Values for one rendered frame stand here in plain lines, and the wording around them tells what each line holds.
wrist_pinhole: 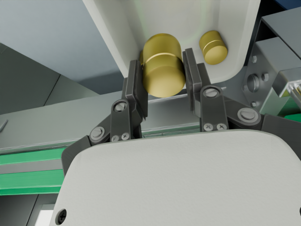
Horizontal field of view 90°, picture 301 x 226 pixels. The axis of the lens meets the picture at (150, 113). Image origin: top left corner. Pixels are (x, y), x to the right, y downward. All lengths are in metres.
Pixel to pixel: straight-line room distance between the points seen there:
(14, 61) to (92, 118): 0.65
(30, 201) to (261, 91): 0.71
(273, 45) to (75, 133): 0.38
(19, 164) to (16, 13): 0.39
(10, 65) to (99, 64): 0.48
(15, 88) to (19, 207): 0.49
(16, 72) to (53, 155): 0.61
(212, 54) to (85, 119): 0.29
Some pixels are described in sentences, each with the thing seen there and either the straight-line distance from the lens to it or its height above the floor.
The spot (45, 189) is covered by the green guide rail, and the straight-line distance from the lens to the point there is 0.50.
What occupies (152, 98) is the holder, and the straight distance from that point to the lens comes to 0.33.
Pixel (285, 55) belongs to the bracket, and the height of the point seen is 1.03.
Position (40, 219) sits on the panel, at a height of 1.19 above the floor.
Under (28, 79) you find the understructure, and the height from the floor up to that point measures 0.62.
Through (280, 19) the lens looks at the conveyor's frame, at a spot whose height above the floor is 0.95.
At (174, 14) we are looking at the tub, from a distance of 0.27.
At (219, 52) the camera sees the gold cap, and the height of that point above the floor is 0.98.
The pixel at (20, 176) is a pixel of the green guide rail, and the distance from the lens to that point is 0.46.
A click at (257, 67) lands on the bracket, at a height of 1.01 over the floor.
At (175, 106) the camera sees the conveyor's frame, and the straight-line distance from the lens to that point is 0.31.
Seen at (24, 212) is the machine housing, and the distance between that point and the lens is 0.71.
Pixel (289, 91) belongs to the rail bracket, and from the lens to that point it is 0.22.
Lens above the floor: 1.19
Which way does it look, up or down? 36 degrees down
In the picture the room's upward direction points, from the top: 179 degrees counter-clockwise
